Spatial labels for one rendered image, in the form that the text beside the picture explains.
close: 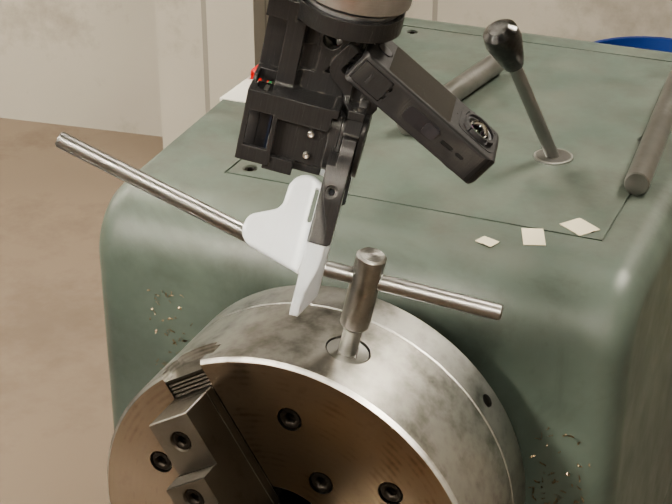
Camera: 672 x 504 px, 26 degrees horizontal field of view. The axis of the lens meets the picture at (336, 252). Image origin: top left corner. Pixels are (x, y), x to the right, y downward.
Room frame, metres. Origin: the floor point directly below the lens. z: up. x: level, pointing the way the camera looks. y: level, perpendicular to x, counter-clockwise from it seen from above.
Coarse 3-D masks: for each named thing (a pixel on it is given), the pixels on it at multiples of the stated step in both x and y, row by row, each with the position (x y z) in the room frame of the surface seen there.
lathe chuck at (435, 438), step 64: (256, 320) 0.97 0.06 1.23; (320, 320) 0.96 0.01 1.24; (256, 384) 0.90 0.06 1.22; (320, 384) 0.88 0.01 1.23; (384, 384) 0.89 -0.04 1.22; (448, 384) 0.93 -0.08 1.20; (128, 448) 0.95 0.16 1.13; (256, 448) 0.90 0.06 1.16; (320, 448) 0.88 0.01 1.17; (384, 448) 0.86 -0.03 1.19; (448, 448) 0.87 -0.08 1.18
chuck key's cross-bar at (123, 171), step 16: (64, 144) 0.94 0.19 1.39; (80, 144) 0.94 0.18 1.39; (96, 160) 0.93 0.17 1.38; (112, 160) 0.94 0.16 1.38; (128, 176) 0.93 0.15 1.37; (144, 176) 0.93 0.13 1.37; (160, 192) 0.93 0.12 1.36; (176, 192) 0.93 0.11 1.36; (192, 208) 0.93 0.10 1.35; (208, 208) 0.93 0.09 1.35; (224, 224) 0.92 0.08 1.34; (240, 224) 0.93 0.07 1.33; (336, 272) 0.91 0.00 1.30; (352, 272) 0.91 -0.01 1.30; (384, 288) 0.91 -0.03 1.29; (400, 288) 0.91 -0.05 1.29; (416, 288) 0.91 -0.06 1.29; (432, 288) 0.91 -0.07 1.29; (448, 304) 0.90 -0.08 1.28; (464, 304) 0.90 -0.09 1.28; (480, 304) 0.90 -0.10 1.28; (496, 304) 0.90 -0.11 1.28
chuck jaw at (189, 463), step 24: (168, 384) 0.93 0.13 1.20; (192, 384) 0.93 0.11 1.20; (168, 408) 0.91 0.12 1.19; (192, 408) 0.89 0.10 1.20; (216, 408) 0.91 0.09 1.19; (168, 432) 0.89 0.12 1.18; (192, 432) 0.88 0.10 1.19; (216, 432) 0.89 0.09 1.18; (240, 432) 0.91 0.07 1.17; (168, 456) 0.89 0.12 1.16; (192, 456) 0.88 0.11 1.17; (216, 456) 0.88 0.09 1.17; (240, 456) 0.89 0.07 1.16; (192, 480) 0.86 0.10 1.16; (216, 480) 0.86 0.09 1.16; (240, 480) 0.88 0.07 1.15; (264, 480) 0.90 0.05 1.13
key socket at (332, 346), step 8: (328, 344) 0.93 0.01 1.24; (336, 344) 0.93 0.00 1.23; (360, 344) 0.93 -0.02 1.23; (328, 352) 0.92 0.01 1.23; (336, 352) 0.92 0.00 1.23; (360, 352) 0.92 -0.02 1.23; (368, 352) 0.93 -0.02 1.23; (344, 360) 0.91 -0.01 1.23; (352, 360) 0.91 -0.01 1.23; (360, 360) 0.91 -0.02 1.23
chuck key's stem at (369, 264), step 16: (368, 256) 0.91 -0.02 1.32; (384, 256) 0.91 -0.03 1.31; (368, 272) 0.90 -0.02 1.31; (352, 288) 0.91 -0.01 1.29; (368, 288) 0.91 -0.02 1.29; (352, 304) 0.91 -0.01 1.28; (368, 304) 0.91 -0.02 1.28; (352, 320) 0.91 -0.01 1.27; (368, 320) 0.91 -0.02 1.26; (352, 336) 0.91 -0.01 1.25; (352, 352) 0.92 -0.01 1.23
